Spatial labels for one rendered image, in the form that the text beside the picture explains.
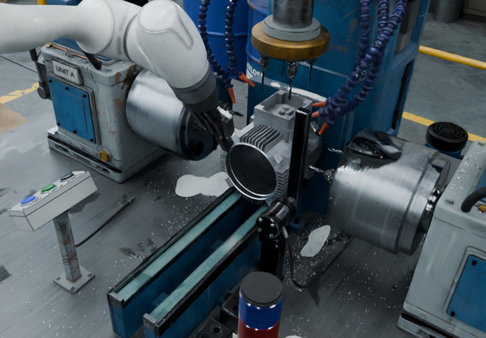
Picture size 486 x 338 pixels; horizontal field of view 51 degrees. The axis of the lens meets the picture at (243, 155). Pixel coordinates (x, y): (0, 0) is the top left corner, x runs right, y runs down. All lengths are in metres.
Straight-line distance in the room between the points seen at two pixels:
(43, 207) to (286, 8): 0.65
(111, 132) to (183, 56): 0.63
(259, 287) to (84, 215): 0.86
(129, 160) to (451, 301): 0.95
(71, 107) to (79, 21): 0.65
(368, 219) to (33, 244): 0.85
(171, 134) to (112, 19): 0.45
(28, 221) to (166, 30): 0.48
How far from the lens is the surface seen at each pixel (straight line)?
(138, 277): 1.14
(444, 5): 5.63
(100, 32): 0.97
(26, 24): 0.72
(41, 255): 1.41
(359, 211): 1.11
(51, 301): 1.29
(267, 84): 1.37
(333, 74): 1.39
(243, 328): 0.75
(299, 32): 1.14
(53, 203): 1.13
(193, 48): 0.91
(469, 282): 1.09
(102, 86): 1.44
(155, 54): 0.90
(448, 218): 1.02
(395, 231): 1.10
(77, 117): 1.57
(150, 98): 1.36
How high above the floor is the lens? 1.76
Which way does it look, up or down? 35 degrees down
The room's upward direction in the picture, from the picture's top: 2 degrees clockwise
